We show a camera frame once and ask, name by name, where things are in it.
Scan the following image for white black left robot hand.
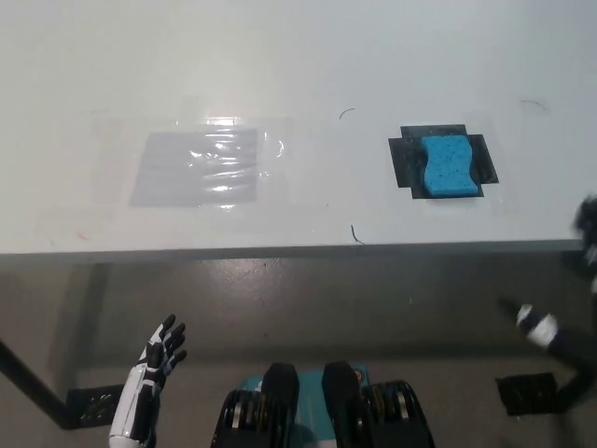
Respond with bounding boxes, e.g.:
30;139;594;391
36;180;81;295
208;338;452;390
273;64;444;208
109;313;189;448

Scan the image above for black tape mark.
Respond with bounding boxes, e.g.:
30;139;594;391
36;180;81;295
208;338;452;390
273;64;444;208
387;123;499;202

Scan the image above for grey rectangular sheet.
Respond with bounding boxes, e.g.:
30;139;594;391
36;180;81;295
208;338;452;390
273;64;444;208
129;128;259;208

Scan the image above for clear plastic film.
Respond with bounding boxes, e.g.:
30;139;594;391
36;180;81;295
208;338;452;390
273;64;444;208
90;113;300;212

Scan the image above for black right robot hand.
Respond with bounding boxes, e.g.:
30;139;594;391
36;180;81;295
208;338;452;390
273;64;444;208
497;193;597;374

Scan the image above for black diagonal table leg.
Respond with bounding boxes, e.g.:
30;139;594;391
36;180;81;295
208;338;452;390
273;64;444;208
0;339;67;427

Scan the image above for blue soft sponge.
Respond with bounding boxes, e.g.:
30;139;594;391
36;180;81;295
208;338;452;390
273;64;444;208
421;134;483;200

